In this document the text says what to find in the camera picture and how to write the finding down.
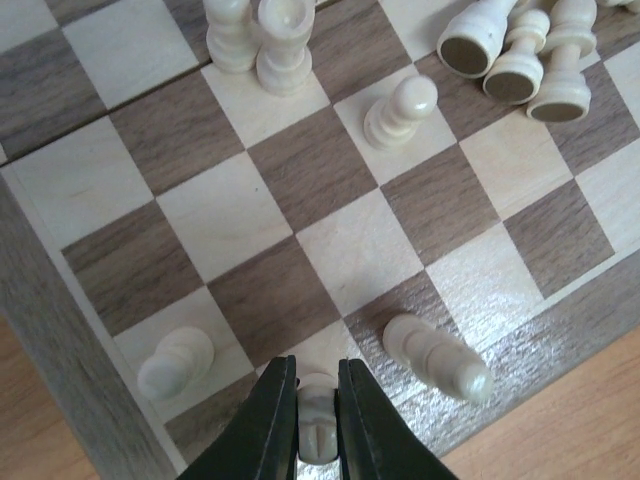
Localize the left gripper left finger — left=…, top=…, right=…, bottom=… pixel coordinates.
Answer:
left=179, top=355, right=298, bottom=479

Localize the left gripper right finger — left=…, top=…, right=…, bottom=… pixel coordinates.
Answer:
left=338, top=359, right=456, bottom=480

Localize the white pawn near corner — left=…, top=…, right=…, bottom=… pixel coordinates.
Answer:
left=137, top=327, right=215, bottom=401

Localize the pile of white pieces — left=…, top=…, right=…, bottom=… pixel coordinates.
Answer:
left=436, top=1, right=639, bottom=123

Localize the white pawn beside rook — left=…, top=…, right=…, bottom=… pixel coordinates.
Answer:
left=203, top=0, right=260, bottom=74

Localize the wooden chess board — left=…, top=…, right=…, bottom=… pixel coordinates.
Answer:
left=1, top=1, right=639, bottom=479

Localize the white bishop bottom row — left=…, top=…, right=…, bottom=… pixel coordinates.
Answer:
left=383, top=314, right=494, bottom=403

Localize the white pawn mid board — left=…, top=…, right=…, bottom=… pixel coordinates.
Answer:
left=363, top=75, right=438, bottom=150

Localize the white knight chess piece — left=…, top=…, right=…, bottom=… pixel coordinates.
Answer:
left=297, top=373, right=338, bottom=465

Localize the white rook piece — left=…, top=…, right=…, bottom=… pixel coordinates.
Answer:
left=256, top=0, right=315, bottom=96

